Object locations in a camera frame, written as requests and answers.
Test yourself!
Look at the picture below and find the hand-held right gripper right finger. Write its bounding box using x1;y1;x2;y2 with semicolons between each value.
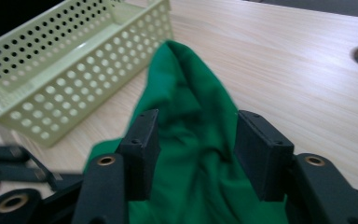
234;110;358;224

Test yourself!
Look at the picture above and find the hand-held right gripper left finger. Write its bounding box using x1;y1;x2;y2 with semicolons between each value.
73;108;161;224

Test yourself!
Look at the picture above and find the green dinosaur print t-shirt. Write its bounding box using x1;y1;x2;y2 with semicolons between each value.
83;39;290;224

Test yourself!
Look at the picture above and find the pale green perforated plastic basket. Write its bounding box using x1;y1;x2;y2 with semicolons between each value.
0;0;174;147

